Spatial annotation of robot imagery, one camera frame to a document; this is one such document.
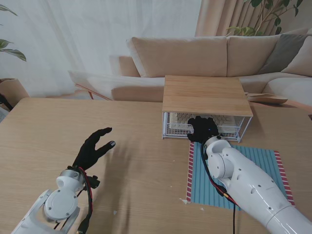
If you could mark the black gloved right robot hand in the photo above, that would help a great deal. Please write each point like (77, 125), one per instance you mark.
(203, 130)

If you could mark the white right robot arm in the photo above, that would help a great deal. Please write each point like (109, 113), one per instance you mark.
(243, 182)

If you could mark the black stand leg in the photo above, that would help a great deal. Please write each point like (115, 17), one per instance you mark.
(5, 101)

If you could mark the blue striped mouse pad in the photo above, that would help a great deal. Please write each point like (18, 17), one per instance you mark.
(200, 185)

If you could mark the white cushioned wooden bench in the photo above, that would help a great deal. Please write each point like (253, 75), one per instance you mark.
(83, 79)

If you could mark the shallow wooden tray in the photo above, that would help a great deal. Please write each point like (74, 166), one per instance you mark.
(270, 99)

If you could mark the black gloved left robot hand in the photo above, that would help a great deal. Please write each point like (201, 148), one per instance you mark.
(89, 153)

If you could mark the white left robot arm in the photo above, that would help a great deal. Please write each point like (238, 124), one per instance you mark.
(61, 202)

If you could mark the beige round-key keyboard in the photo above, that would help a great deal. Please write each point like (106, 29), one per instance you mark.
(179, 119)

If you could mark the broad-leaf green plant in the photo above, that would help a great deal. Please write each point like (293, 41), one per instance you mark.
(14, 52)

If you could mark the beige pleated curtain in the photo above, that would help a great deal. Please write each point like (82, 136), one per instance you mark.
(219, 19)

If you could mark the beige fabric sofa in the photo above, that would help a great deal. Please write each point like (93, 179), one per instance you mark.
(182, 56)

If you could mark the tall leafy green plant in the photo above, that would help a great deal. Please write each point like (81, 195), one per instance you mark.
(243, 31)

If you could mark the grey sofa cushion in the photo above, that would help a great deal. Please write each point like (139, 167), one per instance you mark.
(282, 53)

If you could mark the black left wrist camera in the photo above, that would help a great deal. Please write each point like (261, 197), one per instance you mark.
(93, 182)

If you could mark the white sheer curtain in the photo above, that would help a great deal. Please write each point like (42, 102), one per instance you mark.
(73, 36)

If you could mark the cream sofa cushion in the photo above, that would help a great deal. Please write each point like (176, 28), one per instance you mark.
(302, 61)

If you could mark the tan round planter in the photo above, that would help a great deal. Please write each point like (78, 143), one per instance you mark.
(14, 89)

